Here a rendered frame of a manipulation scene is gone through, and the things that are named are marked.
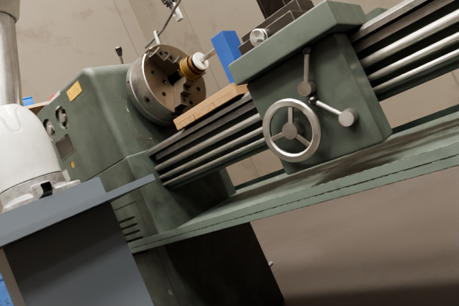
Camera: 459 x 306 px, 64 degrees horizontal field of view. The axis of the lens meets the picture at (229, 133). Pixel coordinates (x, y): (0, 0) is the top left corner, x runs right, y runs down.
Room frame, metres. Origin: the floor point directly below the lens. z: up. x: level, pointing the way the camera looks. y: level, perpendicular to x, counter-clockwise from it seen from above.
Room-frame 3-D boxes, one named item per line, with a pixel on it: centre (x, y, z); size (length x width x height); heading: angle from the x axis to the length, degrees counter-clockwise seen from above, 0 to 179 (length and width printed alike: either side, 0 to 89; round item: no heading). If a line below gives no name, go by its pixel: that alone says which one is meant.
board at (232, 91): (1.32, -0.07, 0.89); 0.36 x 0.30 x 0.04; 140
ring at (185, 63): (1.40, 0.03, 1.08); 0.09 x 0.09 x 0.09; 50
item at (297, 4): (1.06, -0.26, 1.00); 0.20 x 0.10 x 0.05; 50
